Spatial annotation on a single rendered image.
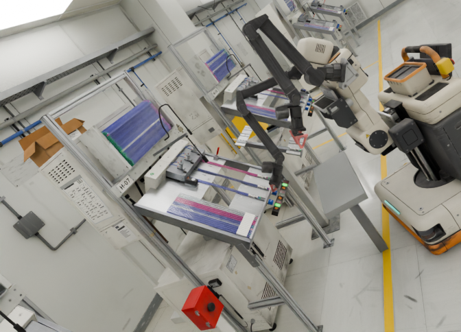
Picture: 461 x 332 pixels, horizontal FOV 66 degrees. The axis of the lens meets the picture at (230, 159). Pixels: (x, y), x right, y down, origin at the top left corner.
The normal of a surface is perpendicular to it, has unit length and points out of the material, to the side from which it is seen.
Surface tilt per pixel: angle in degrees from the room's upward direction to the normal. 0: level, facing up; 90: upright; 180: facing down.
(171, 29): 90
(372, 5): 90
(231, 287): 90
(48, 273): 90
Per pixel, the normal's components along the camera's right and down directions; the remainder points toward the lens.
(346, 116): 0.04, 0.29
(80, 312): 0.73, -0.39
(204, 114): -0.33, 0.52
